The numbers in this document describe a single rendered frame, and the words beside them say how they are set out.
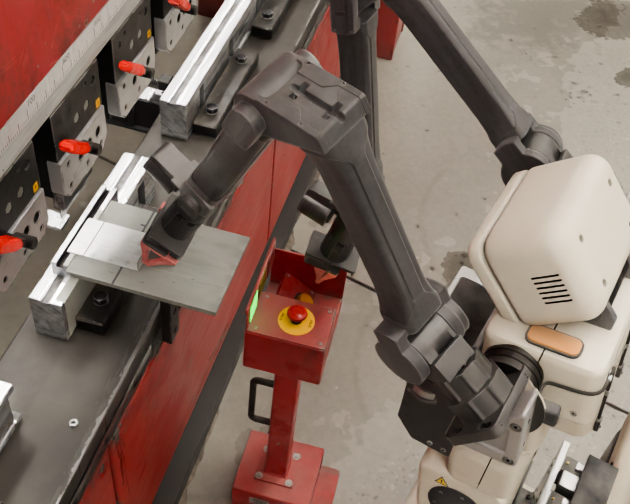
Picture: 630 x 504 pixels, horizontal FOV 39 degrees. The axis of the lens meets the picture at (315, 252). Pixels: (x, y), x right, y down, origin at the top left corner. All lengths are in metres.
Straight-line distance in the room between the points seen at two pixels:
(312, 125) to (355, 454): 1.68
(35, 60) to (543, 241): 0.68
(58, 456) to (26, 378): 0.16
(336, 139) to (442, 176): 2.37
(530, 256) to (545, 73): 2.81
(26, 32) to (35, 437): 0.65
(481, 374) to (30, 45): 0.70
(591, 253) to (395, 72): 2.62
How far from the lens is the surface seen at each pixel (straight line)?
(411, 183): 3.22
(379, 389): 2.61
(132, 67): 1.41
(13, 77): 1.18
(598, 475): 1.65
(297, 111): 0.91
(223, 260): 1.53
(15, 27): 1.16
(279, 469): 2.26
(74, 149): 1.28
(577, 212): 1.17
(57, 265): 1.56
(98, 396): 1.53
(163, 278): 1.51
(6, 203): 1.23
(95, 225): 1.60
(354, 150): 0.93
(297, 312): 1.71
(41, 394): 1.54
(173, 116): 1.92
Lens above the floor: 2.14
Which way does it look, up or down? 47 degrees down
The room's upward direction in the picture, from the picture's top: 8 degrees clockwise
